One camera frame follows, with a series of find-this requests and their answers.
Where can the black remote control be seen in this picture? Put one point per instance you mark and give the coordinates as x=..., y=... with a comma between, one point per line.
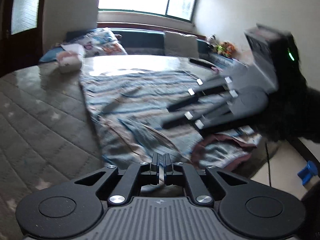
x=200, y=62

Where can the butterfly print pillow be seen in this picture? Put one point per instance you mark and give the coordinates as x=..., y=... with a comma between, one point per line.
x=105, y=42

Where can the blue sofa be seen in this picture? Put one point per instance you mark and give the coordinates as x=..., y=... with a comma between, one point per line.
x=142, y=42

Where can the dark wooden glass door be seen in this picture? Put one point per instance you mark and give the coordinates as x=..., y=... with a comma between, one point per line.
x=25, y=10

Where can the orange plush toy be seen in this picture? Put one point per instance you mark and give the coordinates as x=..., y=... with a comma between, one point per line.
x=230, y=48

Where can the blue striped garment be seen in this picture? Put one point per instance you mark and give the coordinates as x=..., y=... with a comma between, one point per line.
x=140, y=97

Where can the yellow green plush toy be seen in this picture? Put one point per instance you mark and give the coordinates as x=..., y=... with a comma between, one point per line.
x=221, y=48

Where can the pink white tissue box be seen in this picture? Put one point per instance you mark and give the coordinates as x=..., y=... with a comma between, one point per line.
x=70, y=62

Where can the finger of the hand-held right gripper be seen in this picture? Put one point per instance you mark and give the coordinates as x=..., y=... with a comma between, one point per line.
x=212, y=113
x=212, y=88

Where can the black and white plush toy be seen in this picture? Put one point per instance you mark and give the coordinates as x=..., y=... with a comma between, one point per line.
x=212, y=39

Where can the blue plastic object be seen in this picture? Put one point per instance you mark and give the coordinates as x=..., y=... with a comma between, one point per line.
x=307, y=173

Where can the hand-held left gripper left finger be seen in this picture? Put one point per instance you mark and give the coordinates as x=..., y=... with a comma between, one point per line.
x=155, y=166

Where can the plain beige pillow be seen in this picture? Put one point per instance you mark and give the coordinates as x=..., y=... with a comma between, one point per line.
x=181, y=43

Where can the small pink toy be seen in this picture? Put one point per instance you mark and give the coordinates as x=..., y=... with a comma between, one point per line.
x=214, y=68

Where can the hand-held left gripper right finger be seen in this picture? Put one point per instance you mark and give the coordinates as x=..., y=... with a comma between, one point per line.
x=168, y=166

